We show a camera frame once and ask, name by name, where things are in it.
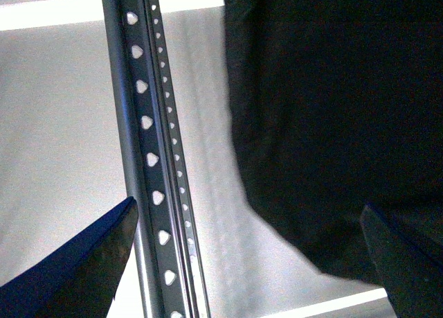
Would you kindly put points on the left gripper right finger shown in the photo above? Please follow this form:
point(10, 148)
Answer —
point(406, 247)

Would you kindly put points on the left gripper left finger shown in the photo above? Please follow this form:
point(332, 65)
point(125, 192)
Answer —
point(81, 278)

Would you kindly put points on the grey metal clothes rack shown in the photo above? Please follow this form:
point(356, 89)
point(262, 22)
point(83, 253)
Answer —
point(166, 245)

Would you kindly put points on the black printed t-shirt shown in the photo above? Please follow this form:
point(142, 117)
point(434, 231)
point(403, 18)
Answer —
point(334, 104)

